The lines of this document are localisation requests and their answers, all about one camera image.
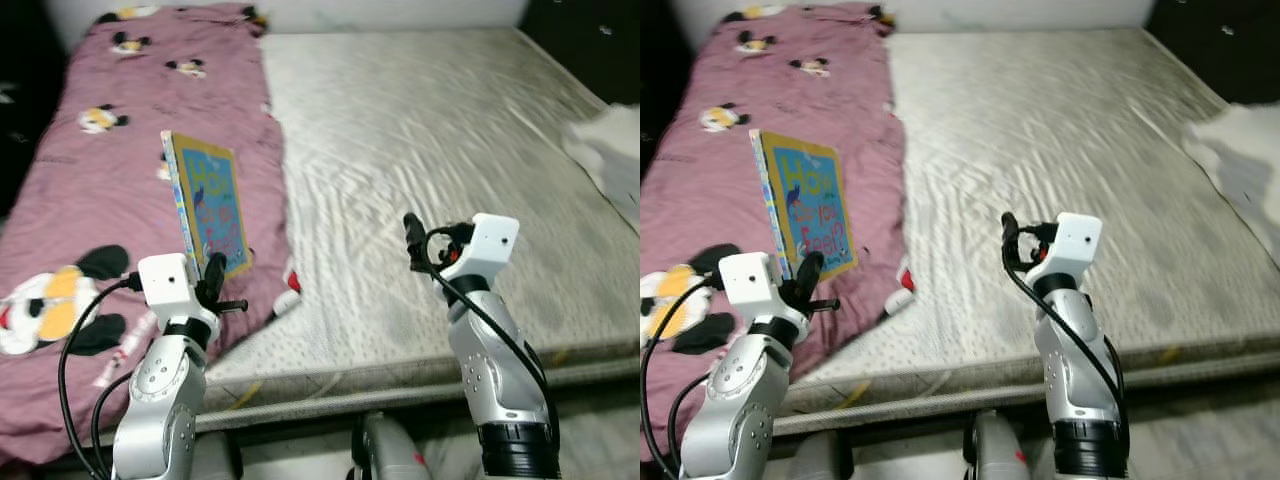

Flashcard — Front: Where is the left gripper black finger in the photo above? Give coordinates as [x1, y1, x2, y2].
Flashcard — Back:
[203, 252, 229, 303]
[793, 250, 827, 307]

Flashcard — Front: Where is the blue yellow picture book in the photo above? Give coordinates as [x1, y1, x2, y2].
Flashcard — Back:
[750, 130, 860, 285]
[160, 130, 254, 283]

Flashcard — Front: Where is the grey quilted mattress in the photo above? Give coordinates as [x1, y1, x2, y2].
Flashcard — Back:
[795, 28, 1280, 409]
[198, 28, 641, 413]

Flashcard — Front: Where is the pink cartoon mouse blanket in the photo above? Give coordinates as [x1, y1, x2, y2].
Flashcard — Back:
[0, 3, 303, 468]
[640, 3, 917, 436]

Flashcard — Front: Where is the grey bed base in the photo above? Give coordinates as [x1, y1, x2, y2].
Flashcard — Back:
[775, 345, 1280, 436]
[195, 350, 641, 436]

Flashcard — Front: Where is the grey left robot leg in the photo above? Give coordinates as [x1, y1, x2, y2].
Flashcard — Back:
[185, 430, 248, 480]
[788, 430, 863, 480]

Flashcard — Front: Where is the grey robot leg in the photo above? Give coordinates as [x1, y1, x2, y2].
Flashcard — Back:
[788, 430, 863, 480]
[350, 412, 438, 480]
[963, 410, 1038, 480]
[185, 430, 248, 480]

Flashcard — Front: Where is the grey right robot leg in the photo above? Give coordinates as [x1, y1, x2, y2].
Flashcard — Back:
[963, 410, 1038, 480]
[350, 412, 438, 480]

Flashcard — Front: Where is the dark tufted headboard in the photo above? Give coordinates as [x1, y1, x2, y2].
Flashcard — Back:
[518, 0, 641, 107]
[1143, 0, 1280, 107]

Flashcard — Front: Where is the black printed hanging cloth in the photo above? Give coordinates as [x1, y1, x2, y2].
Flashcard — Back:
[640, 0, 696, 151]
[0, 0, 79, 233]

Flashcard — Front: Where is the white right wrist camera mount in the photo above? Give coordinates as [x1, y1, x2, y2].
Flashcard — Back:
[440, 213, 520, 293]
[1030, 212, 1104, 291]

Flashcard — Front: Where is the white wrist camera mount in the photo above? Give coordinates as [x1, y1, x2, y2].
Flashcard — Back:
[440, 213, 520, 293]
[137, 253, 220, 341]
[718, 252, 807, 341]
[1030, 212, 1104, 291]

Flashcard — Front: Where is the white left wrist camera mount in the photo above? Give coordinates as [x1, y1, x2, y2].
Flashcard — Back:
[137, 253, 220, 341]
[718, 252, 807, 341]

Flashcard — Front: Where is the black left wrist camera cable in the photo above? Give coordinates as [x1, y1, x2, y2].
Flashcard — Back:
[57, 273, 147, 480]
[640, 273, 727, 480]

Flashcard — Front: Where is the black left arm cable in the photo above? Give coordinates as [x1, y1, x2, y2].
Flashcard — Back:
[91, 370, 143, 479]
[667, 370, 719, 469]

